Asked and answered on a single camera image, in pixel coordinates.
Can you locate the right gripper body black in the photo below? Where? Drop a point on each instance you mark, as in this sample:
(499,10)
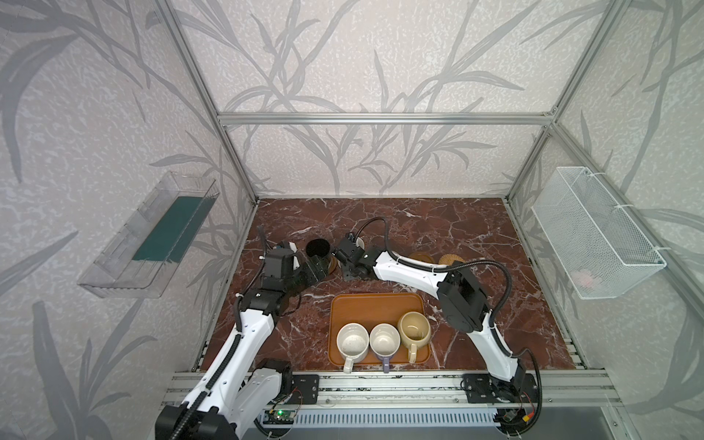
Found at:
(346,267)

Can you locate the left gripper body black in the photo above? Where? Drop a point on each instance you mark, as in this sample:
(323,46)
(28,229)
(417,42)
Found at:
(302,269)

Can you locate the brown wooden coaster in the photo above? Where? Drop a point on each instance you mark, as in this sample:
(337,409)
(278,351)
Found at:
(332,266)
(423,257)

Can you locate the black mug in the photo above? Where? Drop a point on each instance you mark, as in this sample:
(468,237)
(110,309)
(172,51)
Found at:
(318,248)

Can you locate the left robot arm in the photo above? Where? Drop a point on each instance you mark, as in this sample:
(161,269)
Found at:
(233,392)

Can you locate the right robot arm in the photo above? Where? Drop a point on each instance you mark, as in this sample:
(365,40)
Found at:
(464,304)

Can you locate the orange plastic tray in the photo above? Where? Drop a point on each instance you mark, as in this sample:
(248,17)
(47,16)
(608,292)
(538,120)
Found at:
(369,310)

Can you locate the white speckled mug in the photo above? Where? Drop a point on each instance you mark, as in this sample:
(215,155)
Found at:
(353,341)

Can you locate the white and purple mug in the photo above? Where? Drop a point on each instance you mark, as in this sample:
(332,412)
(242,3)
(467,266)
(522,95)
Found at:
(385,341)

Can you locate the beige mug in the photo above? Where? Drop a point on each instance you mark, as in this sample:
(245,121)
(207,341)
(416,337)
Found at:
(415,332)

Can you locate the left electronics board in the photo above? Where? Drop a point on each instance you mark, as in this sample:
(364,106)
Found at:
(278,417)

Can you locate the electronics board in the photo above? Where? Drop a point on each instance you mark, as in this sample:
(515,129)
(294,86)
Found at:
(514,416)
(278,417)

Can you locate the right electronics board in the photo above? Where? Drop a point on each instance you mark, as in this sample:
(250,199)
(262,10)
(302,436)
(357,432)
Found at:
(514,416)

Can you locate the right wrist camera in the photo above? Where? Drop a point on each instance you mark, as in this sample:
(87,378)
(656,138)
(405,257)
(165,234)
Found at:
(348,244)

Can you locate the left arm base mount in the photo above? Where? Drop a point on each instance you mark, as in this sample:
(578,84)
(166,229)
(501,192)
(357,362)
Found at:
(298,389)

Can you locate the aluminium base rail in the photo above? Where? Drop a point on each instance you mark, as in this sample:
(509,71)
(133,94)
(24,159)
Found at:
(442,389)

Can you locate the clear plastic wall bin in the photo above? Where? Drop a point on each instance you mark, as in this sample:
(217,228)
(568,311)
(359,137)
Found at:
(141,259)

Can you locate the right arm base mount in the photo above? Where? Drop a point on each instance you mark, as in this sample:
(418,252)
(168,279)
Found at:
(483,388)

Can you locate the white wire mesh basket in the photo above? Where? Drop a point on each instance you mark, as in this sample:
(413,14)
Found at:
(604,253)

